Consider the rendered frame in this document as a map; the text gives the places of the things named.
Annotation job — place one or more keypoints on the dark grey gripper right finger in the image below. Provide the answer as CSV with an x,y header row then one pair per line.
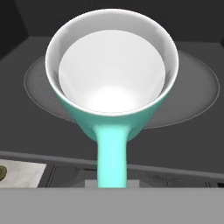
x,y
133,184

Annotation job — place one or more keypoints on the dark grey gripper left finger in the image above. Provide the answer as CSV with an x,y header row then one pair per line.
x,y
91,184

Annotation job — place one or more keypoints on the teal mug with white inside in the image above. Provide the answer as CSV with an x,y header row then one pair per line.
x,y
112,73

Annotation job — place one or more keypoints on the dark grey microwave oven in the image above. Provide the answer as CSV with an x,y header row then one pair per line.
x,y
29,131

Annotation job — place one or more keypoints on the grey round microwave turntable plate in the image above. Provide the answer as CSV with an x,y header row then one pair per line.
x,y
191,87

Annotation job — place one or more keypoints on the black hob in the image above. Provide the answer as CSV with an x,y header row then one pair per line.
x,y
163,180

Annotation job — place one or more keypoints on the olive green round thing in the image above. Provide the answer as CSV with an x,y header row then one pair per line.
x,y
2,173

